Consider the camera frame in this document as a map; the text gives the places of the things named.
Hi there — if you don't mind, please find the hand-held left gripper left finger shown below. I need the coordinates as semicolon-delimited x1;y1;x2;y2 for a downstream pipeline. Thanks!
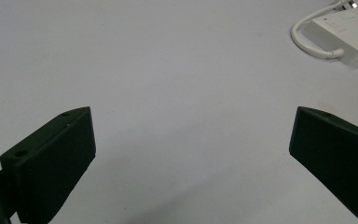
0;105;97;224

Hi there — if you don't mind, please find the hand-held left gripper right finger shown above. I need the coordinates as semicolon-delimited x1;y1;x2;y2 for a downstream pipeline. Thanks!
288;105;358;224

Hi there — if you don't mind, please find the white power strip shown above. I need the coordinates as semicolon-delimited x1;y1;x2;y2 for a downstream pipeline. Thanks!
300;3;358;69

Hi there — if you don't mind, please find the white cable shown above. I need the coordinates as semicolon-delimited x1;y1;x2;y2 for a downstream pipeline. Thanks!
290;0;352;60

